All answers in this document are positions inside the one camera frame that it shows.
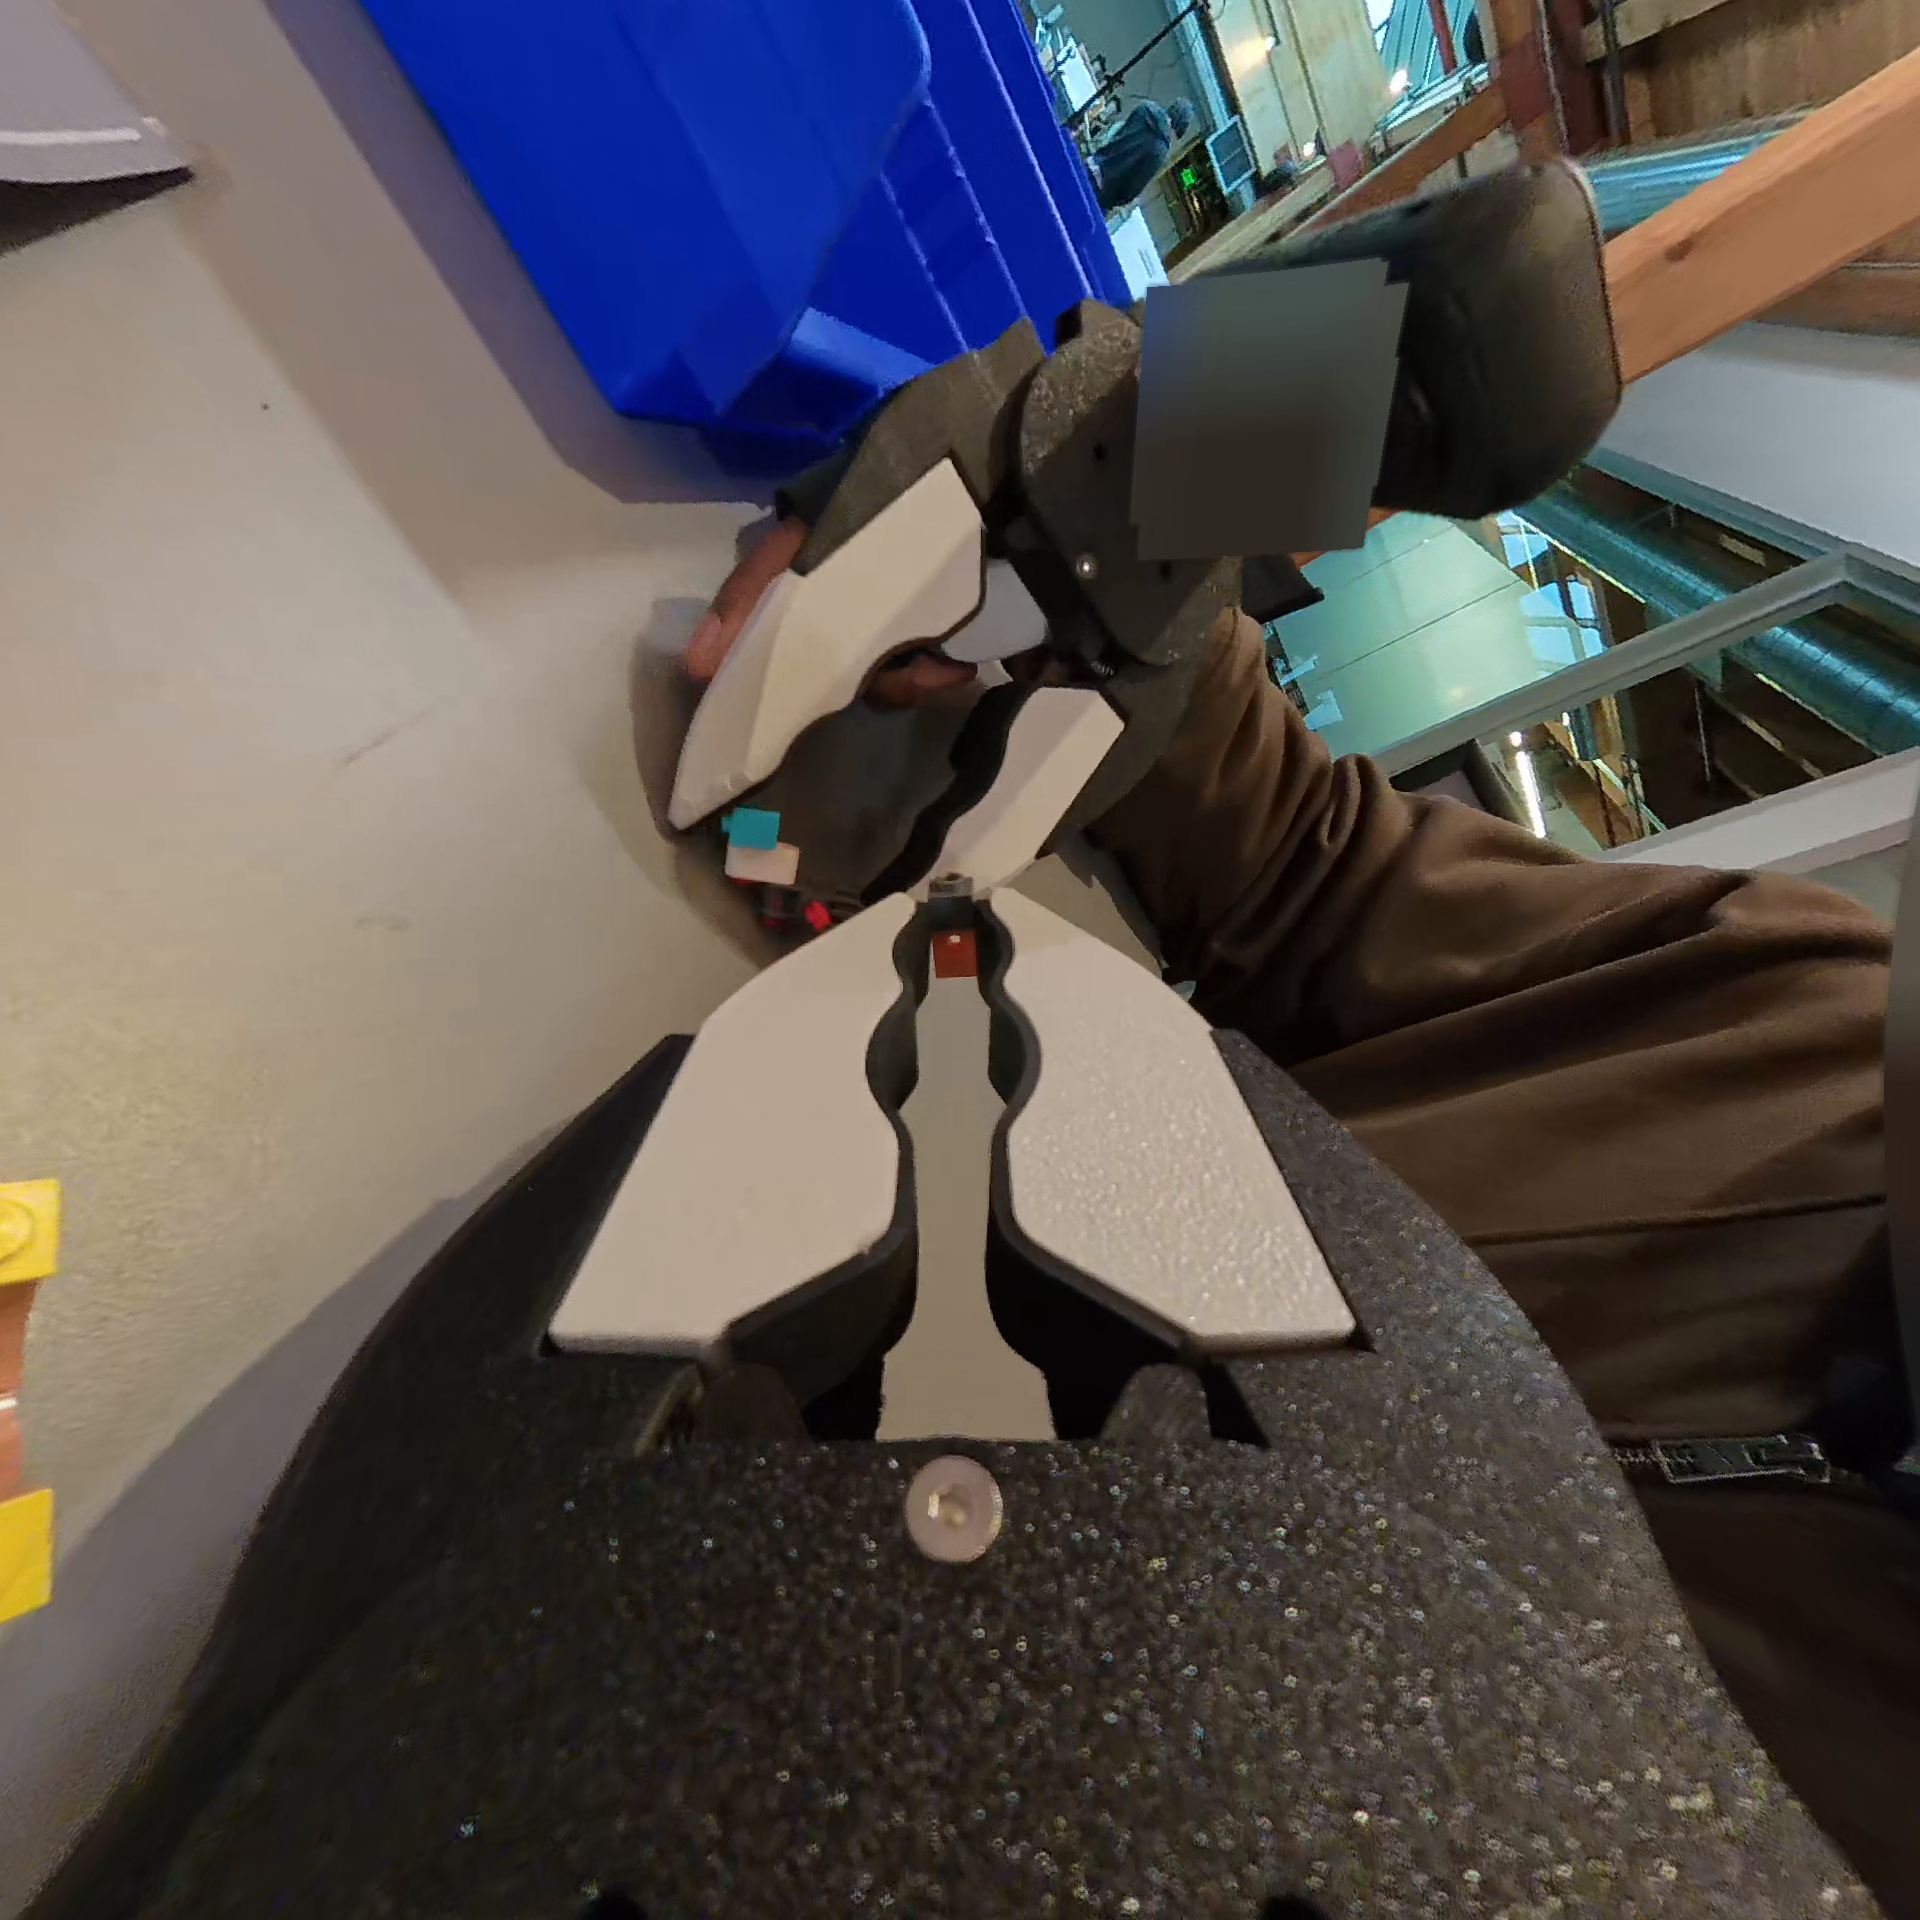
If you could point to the multicoloured toy brick assembly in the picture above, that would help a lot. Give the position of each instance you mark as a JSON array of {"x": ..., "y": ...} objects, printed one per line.
[{"x": 21, "y": 1244}]

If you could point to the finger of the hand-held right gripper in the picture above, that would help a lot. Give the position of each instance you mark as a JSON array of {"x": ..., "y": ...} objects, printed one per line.
[
  {"x": 1057, "y": 767},
  {"x": 856, "y": 599}
]

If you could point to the grey instruction booklet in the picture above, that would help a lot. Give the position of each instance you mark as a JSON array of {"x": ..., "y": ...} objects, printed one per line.
[{"x": 75, "y": 76}]

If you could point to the teal grey red brick assembly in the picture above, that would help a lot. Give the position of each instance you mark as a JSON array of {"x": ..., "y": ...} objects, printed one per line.
[{"x": 758, "y": 862}]

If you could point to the silver air duct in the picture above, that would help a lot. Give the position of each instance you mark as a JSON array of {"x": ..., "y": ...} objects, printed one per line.
[
  {"x": 1680, "y": 174},
  {"x": 1771, "y": 630}
]

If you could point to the grey desk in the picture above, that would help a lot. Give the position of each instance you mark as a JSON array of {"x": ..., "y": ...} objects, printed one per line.
[{"x": 300, "y": 751}]

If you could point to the wooden ceiling beam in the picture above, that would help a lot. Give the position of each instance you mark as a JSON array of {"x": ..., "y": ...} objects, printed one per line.
[{"x": 1771, "y": 210}]

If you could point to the person's right hand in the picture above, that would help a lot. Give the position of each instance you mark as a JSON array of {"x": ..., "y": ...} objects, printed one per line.
[{"x": 735, "y": 599}]

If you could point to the person's brown hooded jacket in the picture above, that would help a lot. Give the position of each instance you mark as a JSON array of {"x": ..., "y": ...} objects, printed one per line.
[{"x": 1800, "y": 1652}]

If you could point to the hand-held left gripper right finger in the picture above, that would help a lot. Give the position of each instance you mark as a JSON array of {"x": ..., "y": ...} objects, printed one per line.
[{"x": 1170, "y": 1186}]

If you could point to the small grey toy brick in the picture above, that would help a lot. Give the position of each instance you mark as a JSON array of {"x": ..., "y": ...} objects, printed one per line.
[{"x": 951, "y": 901}]

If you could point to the orange toy brick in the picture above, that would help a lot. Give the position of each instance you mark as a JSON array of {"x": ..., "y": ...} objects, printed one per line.
[{"x": 954, "y": 956}]

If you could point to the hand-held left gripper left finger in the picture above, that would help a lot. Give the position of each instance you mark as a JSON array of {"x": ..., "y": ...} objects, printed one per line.
[{"x": 735, "y": 1186}]

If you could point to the person's right forearm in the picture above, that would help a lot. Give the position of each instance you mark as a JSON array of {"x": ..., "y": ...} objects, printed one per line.
[{"x": 1499, "y": 1020}]

